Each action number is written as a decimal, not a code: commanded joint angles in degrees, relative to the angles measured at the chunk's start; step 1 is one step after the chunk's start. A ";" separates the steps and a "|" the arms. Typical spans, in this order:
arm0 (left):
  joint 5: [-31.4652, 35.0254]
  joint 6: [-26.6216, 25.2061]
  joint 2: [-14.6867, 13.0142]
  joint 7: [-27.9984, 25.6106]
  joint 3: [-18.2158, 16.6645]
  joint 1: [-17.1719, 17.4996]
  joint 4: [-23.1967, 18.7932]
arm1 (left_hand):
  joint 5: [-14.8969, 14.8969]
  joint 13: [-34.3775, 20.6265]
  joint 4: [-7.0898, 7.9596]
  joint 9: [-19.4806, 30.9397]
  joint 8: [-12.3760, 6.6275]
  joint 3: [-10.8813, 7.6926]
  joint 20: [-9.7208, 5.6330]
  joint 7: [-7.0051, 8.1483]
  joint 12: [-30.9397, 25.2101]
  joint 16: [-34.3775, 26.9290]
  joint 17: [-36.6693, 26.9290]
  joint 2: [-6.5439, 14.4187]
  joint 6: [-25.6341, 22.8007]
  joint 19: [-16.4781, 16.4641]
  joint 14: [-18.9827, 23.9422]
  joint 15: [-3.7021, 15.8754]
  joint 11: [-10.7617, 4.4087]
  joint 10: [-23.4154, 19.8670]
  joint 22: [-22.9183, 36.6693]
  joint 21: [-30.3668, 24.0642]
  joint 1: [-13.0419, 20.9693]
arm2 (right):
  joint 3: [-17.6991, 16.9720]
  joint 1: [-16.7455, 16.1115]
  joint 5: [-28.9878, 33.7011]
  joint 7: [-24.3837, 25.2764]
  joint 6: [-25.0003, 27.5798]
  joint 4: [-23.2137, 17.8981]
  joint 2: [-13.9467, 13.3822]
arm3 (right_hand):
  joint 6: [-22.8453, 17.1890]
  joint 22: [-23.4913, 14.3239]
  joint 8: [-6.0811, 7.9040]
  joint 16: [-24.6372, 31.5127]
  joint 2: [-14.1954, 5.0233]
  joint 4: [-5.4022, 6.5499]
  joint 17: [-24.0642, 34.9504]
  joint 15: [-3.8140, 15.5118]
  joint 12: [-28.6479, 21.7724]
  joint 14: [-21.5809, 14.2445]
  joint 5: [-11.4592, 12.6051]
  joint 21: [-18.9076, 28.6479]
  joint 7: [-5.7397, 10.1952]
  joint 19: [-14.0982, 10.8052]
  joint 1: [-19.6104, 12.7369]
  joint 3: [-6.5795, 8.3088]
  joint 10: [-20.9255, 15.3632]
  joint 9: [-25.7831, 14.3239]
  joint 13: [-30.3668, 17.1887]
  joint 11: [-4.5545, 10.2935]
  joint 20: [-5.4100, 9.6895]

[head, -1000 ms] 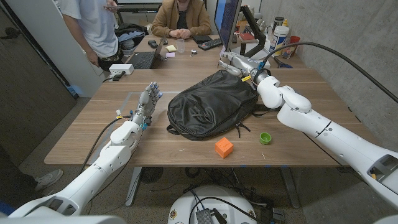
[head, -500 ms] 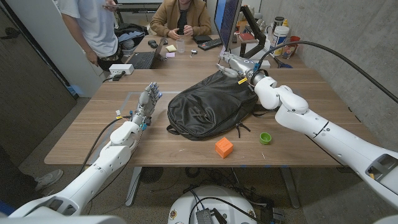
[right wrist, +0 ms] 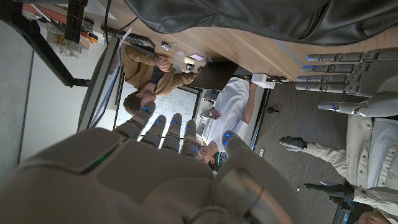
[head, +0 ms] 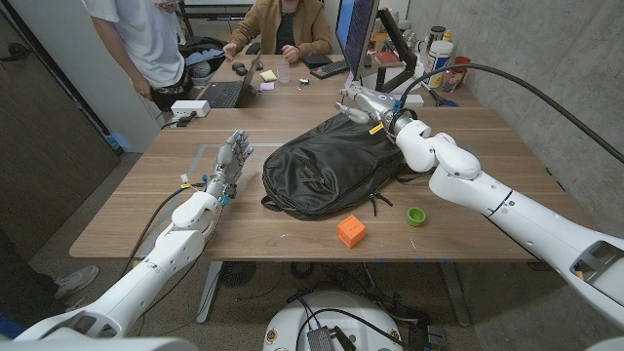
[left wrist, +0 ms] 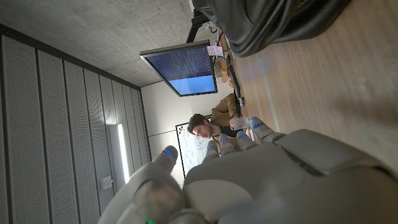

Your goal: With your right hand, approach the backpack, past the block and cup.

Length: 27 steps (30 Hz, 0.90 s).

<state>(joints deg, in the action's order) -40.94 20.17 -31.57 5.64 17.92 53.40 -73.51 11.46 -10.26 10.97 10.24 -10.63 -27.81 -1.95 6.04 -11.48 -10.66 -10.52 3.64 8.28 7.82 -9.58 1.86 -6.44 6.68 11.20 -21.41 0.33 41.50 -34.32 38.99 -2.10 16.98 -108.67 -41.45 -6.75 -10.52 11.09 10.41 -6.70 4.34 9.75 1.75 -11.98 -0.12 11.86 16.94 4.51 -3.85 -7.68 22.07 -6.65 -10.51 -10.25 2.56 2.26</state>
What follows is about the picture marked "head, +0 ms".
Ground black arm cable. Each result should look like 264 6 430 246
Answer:
397 62 624 165
119 182 206 279

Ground person in white t-shirt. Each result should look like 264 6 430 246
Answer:
82 0 194 112

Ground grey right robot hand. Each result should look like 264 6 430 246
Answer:
333 85 406 130

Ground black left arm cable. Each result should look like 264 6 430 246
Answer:
119 182 206 279

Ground red cup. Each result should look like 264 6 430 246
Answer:
452 56 472 87

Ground grey table leg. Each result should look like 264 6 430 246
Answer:
436 261 472 328

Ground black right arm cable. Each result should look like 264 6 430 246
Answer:
397 62 624 165

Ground white wipes canister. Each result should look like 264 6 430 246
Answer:
421 40 454 89

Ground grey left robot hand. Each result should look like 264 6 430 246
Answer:
202 129 255 202

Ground grey sneaker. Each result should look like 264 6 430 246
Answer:
53 264 100 299

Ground computer monitor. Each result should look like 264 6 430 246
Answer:
334 0 380 82

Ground black backpack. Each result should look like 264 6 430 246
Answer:
260 112 423 221

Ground orange block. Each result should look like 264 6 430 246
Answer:
336 214 367 250

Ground white power strip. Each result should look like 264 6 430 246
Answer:
170 99 212 119

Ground person in tan jacket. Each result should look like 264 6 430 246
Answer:
222 0 332 64

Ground black keyboard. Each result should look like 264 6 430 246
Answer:
309 58 350 80

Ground black laptop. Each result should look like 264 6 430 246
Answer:
198 53 262 109

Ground black clothing pile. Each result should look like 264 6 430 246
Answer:
178 35 234 79

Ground white table leg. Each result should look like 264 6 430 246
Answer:
196 261 223 325

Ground blue handled tool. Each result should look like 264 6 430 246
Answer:
421 85 459 108

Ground black lidded jar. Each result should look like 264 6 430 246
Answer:
428 25 448 50

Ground white robot torso base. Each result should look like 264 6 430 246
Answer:
262 291 405 351

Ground black wallet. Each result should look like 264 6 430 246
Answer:
301 55 333 69

